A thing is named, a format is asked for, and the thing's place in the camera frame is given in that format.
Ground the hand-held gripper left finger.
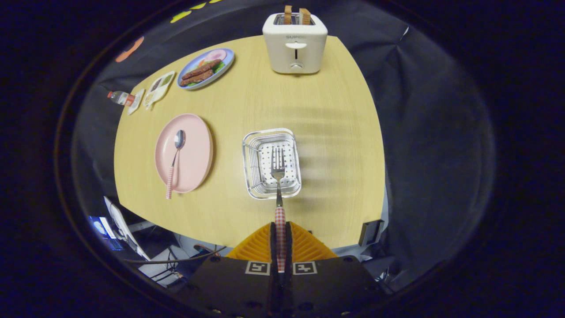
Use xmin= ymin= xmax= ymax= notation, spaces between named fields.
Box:
xmin=185 ymin=222 xmax=280 ymax=318

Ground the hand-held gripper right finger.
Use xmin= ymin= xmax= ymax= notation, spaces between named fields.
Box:
xmin=282 ymin=222 xmax=382 ymax=318

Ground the checked handle fork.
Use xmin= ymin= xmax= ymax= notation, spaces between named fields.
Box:
xmin=270 ymin=147 xmax=286 ymax=272

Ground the checked handle spoon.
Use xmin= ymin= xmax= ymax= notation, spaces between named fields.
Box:
xmin=166 ymin=129 xmax=186 ymax=200

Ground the black box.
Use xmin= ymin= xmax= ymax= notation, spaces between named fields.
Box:
xmin=358 ymin=220 xmax=384 ymax=247

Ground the white flat panel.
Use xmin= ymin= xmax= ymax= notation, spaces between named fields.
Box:
xmin=104 ymin=197 xmax=151 ymax=261

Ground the pink plate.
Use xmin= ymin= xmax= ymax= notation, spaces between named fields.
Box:
xmin=154 ymin=114 xmax=214 ymax=194

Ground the laptop with lit screen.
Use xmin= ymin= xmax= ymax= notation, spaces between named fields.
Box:
xmin=88 ymin=215 xmax=124 ymax=251

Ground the black backdrop cloth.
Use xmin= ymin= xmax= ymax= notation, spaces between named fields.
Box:
xmin=73 ymin=0 xmax=495 ymax=292

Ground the brown grilled sausage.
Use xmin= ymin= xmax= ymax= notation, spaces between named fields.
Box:
xmin=182 ymin=60 xmax=222 ymax=80
xmin=180 ymin=70 xmax=215 ymax=87

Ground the white sectioned sauce tray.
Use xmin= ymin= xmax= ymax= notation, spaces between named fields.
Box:
xmin=143 ymin=71 xmax=176 ymax=110

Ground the clear plastic water bottle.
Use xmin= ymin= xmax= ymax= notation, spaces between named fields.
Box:
xmin=107 ymin=91 xmax=135 ymax=107

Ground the blue plate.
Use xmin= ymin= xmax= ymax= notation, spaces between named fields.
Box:
xmin=177 ymin=48 xmax=235 ymax=91

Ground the white toaster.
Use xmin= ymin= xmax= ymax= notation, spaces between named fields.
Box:
xmin=262 ymin=12 xmax=328 ymax=75

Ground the grey cable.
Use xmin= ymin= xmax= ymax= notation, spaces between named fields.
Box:
xmin=124 ymin=246 xmax=226 ymax=265

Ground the metal wire basket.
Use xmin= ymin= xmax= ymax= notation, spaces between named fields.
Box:
xmin=242 ymin=128 xmax=302 ymax=200

